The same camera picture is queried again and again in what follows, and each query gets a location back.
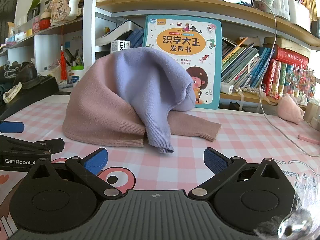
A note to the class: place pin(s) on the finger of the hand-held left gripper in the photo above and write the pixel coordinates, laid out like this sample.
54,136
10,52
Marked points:
11,127
32,145

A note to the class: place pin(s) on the pink plush toy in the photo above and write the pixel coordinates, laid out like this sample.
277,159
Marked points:
290,110

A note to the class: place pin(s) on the pink checkered tablecloth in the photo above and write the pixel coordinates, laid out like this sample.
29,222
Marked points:
250,135

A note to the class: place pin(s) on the white charger adapter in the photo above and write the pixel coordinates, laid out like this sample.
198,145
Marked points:
226,88

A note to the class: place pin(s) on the pink eraser bar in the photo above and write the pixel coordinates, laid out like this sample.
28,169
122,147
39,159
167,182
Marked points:
308,138

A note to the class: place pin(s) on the hanging charm with red tassel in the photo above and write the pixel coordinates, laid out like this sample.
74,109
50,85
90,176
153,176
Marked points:
62,5

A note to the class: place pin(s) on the row of leaning thin books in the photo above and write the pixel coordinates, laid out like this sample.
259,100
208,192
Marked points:
240,65

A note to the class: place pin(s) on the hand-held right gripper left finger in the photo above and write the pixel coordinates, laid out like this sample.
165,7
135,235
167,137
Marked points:
96,160

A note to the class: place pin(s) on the thick white book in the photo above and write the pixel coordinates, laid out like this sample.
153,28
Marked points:
117,32

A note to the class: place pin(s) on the white storage box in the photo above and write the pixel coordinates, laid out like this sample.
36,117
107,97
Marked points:
298,15

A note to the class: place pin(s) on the row of upright dictionaries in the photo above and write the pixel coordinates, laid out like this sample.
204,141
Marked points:
273,75

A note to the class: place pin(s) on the stack of wooden blocks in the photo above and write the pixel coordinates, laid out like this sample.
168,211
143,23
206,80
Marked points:
313,112

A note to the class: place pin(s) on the teal children's sound book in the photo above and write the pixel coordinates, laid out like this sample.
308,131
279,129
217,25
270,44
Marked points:
180,42

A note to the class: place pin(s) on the white toothbrush box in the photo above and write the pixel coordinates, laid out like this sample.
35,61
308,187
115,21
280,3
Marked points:
120,46

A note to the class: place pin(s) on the white and green tin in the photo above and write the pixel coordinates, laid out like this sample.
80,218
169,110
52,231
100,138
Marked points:
77,76

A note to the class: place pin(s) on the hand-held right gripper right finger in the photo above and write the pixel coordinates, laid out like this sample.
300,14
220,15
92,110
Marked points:
215,162

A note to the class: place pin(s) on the red round figurine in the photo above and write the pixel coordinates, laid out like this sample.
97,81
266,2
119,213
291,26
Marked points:
44,21

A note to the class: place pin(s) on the colourful ornament tree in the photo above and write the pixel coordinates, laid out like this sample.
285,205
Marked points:
300,80

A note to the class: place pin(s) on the bunch of pens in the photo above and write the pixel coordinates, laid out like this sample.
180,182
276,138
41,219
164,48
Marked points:
75,57

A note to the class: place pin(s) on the dark knitted slipper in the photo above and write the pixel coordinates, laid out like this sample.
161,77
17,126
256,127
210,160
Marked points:
8,71

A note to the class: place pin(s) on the pink and purple sweater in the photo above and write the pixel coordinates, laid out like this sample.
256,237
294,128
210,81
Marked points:
100,105

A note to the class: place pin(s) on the white and wooden bookshelf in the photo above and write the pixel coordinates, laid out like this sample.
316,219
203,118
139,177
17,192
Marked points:
88,17

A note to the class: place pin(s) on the black box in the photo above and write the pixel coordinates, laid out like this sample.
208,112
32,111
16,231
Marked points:
37,90

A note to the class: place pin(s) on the brown leather shoe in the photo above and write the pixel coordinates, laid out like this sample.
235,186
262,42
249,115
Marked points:
27,75

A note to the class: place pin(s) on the thick red dictionary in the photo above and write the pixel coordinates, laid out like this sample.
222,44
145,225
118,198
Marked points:
291,56

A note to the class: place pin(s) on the leaning blue books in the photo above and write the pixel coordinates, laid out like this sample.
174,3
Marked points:
136,38

